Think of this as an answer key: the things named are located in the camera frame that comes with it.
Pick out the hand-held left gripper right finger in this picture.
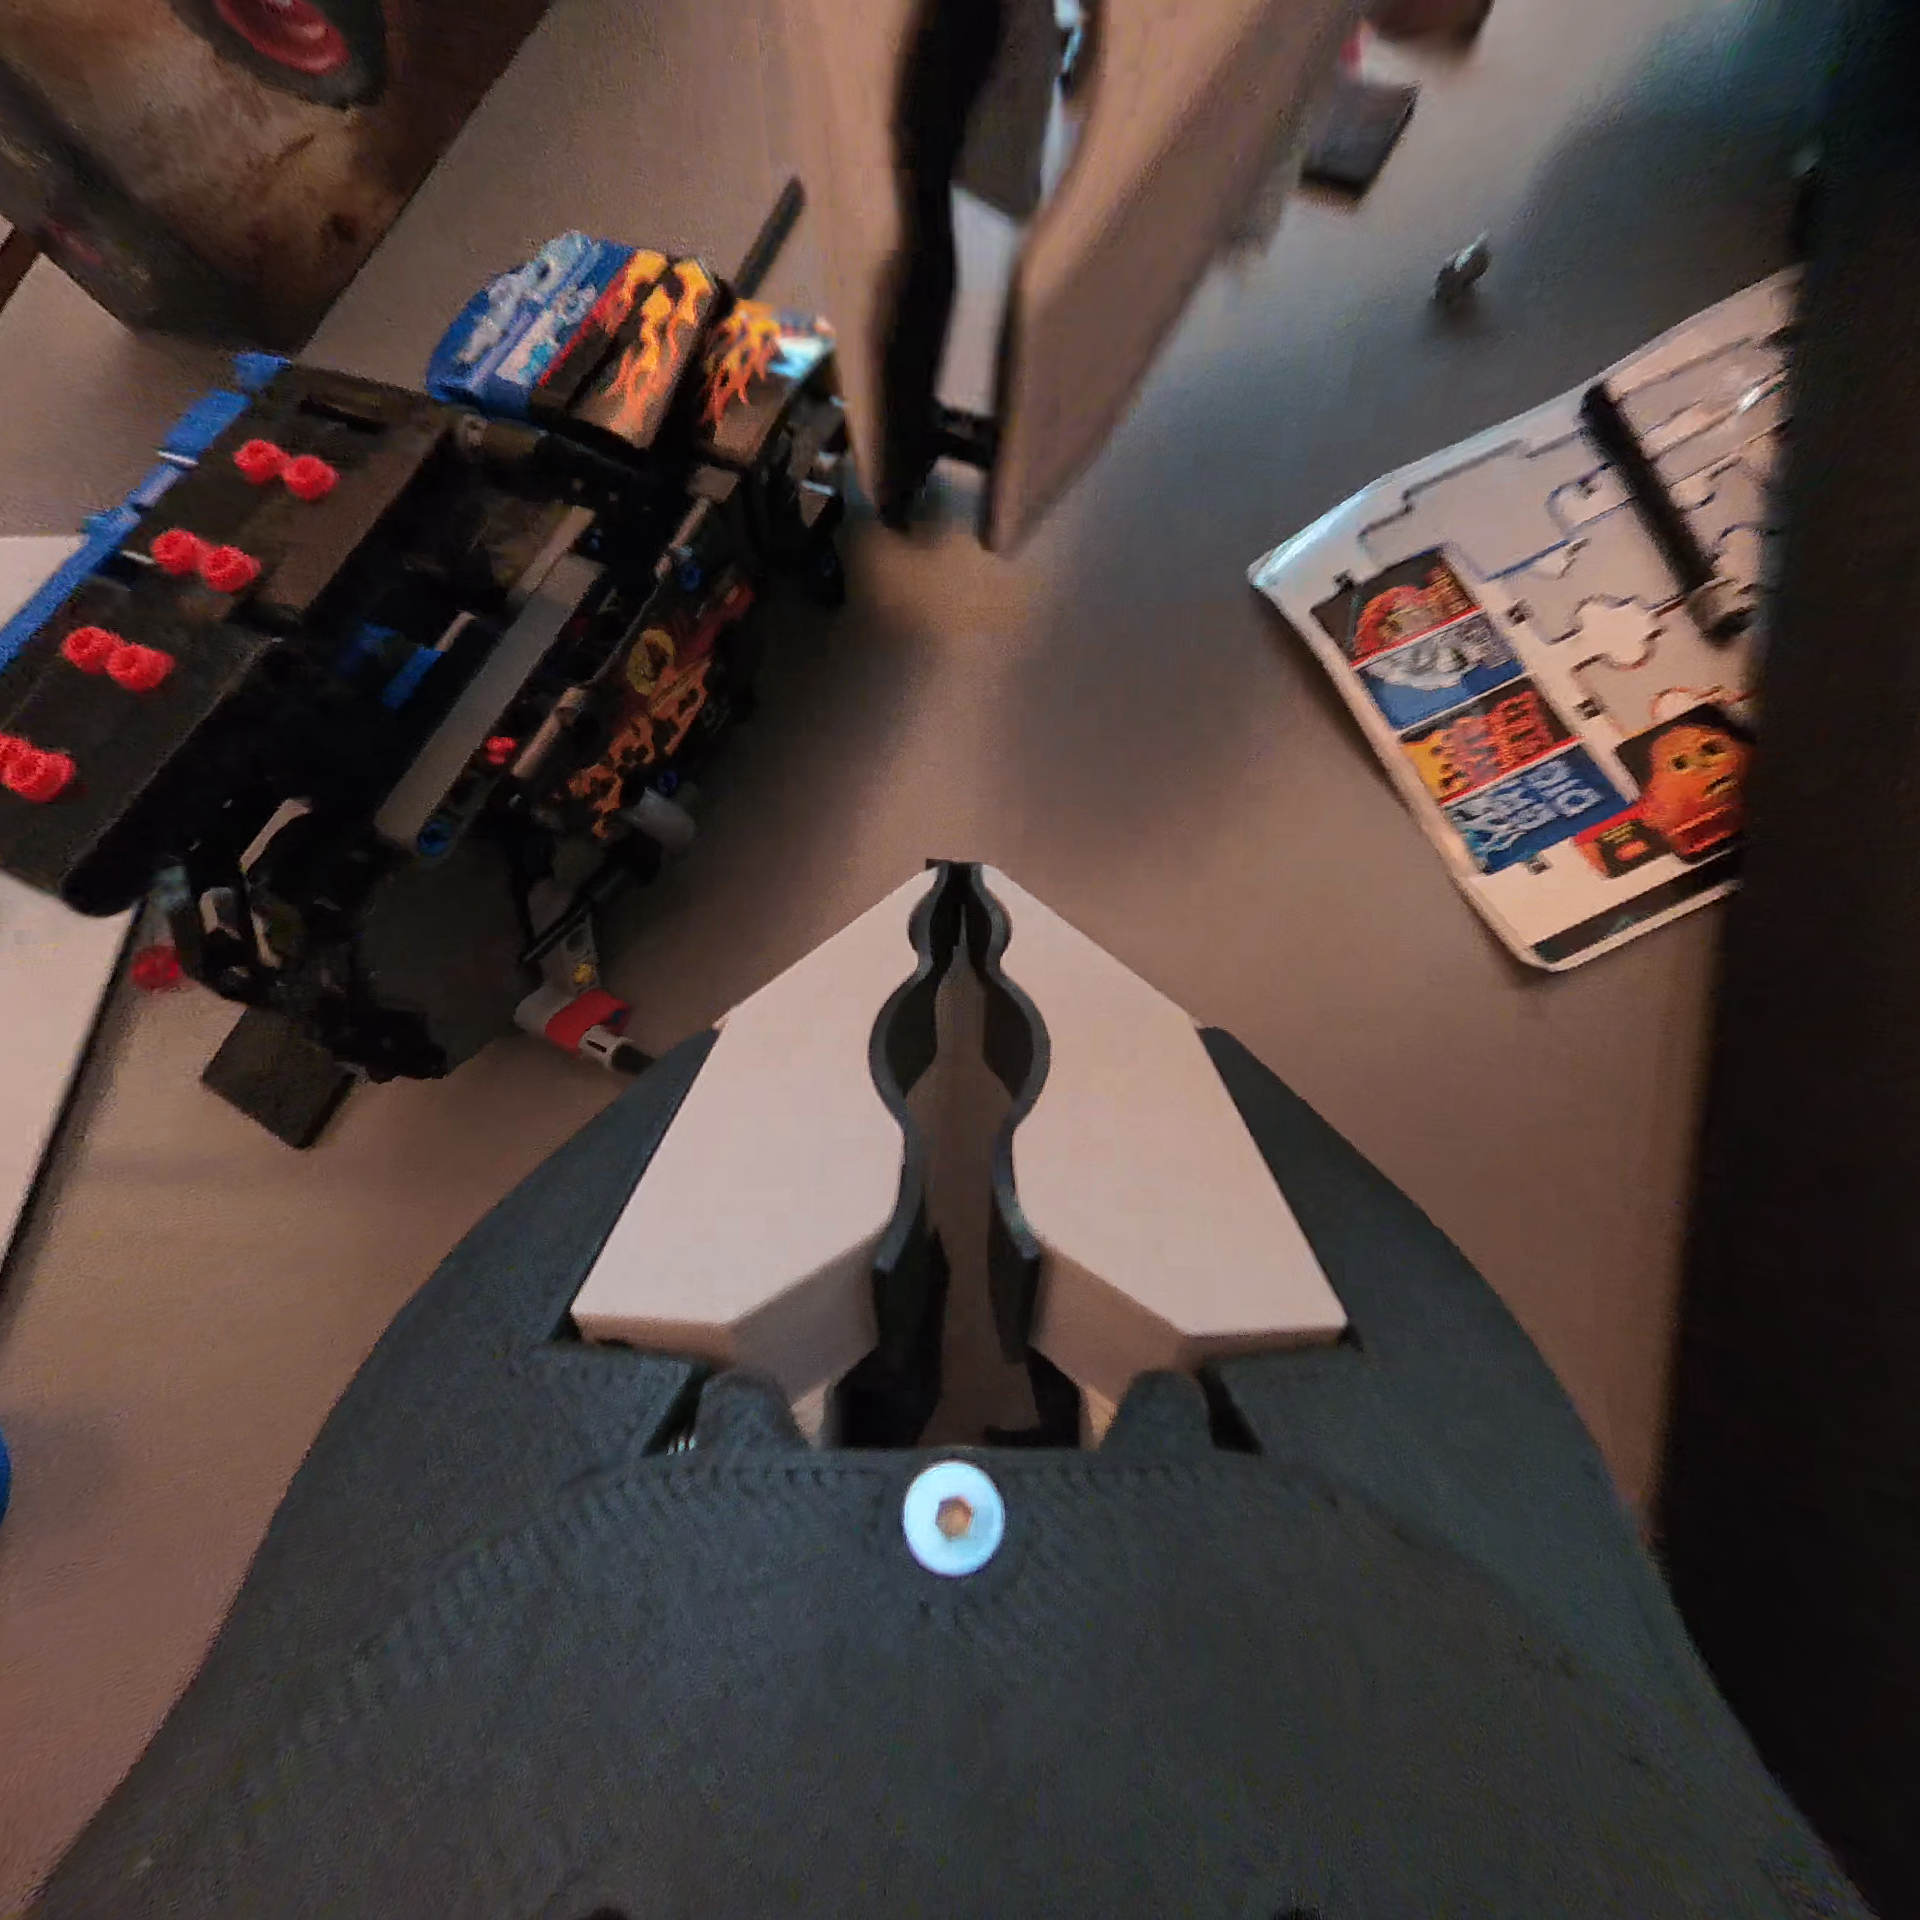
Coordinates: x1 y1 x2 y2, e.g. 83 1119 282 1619
971 869 1352 1423

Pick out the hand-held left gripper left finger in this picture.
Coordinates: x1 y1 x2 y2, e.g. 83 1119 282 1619
573 869 960 1440

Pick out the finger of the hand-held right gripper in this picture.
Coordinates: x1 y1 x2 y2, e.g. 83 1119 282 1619
762 0 995 532
981 0 1363 559

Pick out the brick-built toy truck model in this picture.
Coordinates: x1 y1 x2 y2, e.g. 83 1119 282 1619
0 176 860 1083

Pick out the black flat plate piece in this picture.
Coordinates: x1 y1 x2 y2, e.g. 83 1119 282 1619
1302 79 1421 192

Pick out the sticker sheet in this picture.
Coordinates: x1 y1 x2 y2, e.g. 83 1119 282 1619
1248 270 1803 972

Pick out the black axle rod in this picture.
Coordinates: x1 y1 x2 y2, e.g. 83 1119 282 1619
1581 381 1757 633

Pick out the black perforated chair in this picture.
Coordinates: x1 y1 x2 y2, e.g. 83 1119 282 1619
1650 0 1920 1920

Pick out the toy truck set box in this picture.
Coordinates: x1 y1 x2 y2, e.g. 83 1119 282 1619
0 0 559 346

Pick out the white book stand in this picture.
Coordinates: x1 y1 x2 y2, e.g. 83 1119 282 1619
0 532 143 1259

